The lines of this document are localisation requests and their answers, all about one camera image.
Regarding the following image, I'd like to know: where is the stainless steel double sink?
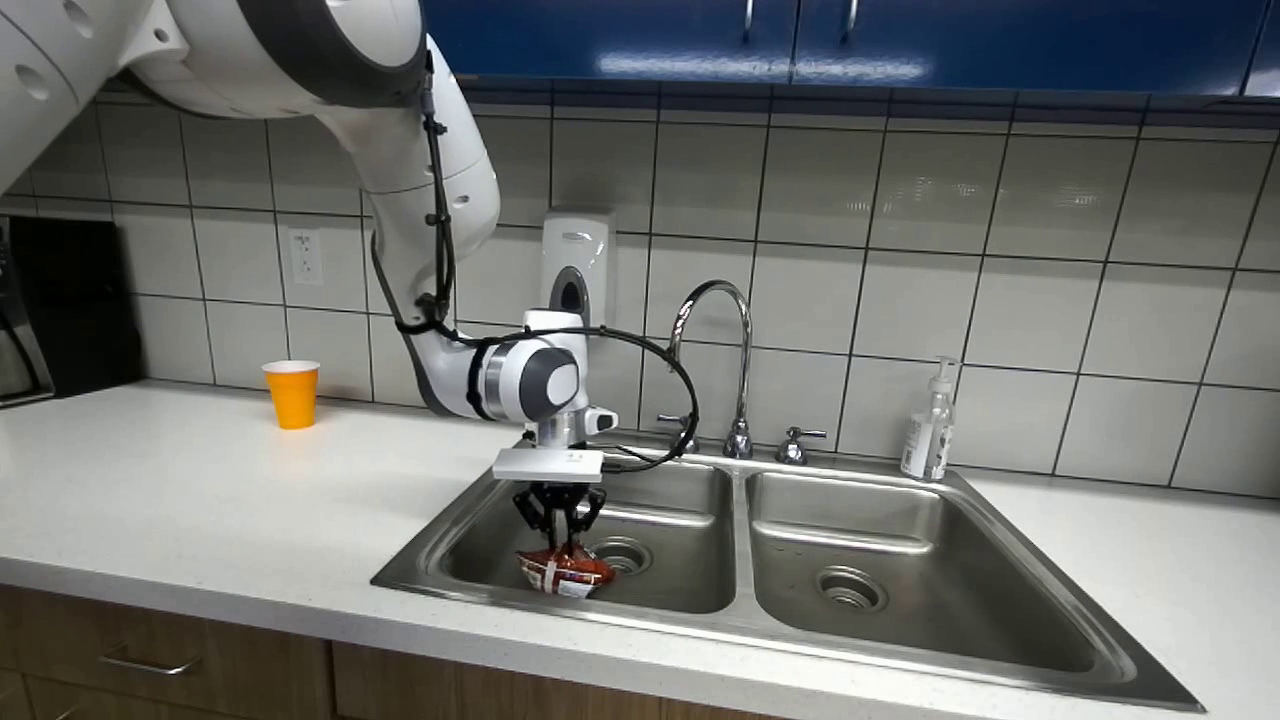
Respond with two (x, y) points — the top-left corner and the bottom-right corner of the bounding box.
(368, 420), (1213, 716)

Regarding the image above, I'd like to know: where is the white wall outlet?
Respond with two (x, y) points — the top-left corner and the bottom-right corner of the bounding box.
(280, 219), (327, 292)

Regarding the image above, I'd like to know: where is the chrome faucet handle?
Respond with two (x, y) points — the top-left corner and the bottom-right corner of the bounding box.
(657, 413), (709, 456)
(773, 426), (834, 470)

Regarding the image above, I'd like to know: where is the wooden drawer front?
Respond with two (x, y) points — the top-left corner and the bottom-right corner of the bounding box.
(0, 580), (337, 720)

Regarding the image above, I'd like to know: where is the metal sink drain strainer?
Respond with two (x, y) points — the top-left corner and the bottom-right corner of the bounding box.
(814, 564), (893, 617)
(598, 531), (657, 580)

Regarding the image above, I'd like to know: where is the clear plastic soap bottle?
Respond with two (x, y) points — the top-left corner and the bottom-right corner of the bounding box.
(895, 356), (965, 487)

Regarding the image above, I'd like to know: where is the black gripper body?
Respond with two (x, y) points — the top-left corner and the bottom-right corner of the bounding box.
(514, 476), (613, 526)

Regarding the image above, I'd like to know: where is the red doritos chip bag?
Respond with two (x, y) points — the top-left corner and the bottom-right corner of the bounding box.
(515, 536), (621, 606)

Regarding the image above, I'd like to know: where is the blue upper cabinet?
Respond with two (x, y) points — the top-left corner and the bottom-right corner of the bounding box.
(416, 0), (1280, 105)

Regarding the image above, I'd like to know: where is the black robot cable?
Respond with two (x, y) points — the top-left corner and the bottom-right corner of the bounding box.
(364, 38), (703, 473)

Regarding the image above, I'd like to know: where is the white wall soap dispenser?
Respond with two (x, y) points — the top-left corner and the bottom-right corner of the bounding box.
(537, 212), (616, 326)

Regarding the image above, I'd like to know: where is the chrome gooseneck faucet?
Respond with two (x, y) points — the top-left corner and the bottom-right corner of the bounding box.
(664, 278), (760, 465)

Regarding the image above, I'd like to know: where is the black countertop appliance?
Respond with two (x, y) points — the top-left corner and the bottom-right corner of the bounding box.
(0, 212), (147, 409)

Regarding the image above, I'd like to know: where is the orange paper cup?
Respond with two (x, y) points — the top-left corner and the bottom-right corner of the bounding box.
(260, 356), (323, 433)

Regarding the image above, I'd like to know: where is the wooden lower cabinet door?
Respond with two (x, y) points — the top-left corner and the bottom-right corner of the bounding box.
(332, 639), (773, 720)

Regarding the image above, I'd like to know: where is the metal drawer handle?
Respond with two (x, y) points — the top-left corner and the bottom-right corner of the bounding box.
(96, 649), (195, 686)

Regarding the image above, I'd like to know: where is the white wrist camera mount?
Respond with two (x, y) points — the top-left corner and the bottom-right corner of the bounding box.
(490, 444), (613, 487)

